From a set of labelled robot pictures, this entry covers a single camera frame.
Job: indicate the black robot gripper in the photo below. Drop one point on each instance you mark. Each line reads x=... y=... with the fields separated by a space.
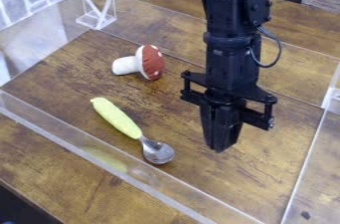
x=226 y=90

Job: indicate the green handled metal spoon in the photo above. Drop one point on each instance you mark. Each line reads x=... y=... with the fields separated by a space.
x=158 y=152

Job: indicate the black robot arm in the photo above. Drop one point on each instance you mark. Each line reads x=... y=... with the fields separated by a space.
x=236 y=18

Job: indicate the red and white toy mushroom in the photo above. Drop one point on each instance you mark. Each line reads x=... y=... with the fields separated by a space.
x=147 y=61

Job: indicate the clear acrylic triangle bracket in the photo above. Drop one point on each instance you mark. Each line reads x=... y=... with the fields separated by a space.
x=96 y=18

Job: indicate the clear acrylic enclosure wall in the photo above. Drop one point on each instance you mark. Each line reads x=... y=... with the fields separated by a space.
x=278 y=177

